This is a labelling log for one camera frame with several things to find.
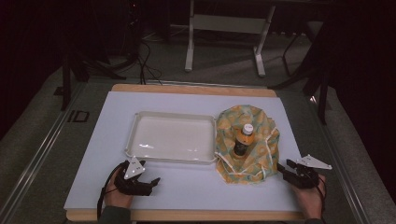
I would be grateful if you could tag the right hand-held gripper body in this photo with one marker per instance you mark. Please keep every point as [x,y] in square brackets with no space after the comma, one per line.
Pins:
[303,177]

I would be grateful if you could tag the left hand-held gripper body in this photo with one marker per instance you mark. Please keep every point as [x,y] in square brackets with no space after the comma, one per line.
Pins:
[134,169]

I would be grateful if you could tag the person's right hand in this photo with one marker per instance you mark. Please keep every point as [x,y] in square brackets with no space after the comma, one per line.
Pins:
[311,200]

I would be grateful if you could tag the person's left hand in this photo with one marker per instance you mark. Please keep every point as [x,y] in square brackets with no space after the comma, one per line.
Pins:
[116,197]

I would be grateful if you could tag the yellow patterned cloth bag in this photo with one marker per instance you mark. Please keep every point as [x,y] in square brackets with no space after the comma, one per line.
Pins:
[260,155]

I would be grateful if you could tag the white table mat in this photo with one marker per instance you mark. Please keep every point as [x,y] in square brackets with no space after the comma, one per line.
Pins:
[180,186]

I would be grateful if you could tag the white plastic tray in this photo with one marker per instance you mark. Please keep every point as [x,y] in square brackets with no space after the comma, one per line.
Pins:
[172,137]

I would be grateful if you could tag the orange drink bottle white cap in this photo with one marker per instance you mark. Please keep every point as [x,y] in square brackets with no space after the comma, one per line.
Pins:
[242,143]

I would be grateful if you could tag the dark chair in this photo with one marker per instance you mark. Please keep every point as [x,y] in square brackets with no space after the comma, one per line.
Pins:
[311,62]

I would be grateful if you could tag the black metal stand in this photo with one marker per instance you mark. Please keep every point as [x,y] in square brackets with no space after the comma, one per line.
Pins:
[67,81]

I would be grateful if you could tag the white metal table frame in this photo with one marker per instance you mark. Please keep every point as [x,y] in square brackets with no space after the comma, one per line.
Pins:
[229,24]

